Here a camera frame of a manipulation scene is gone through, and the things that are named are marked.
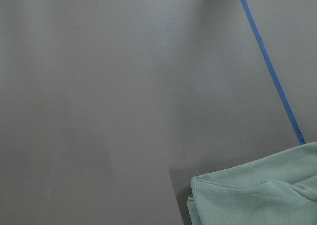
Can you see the olive green long-sleeve shirt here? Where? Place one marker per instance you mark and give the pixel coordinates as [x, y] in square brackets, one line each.
[280, 189]

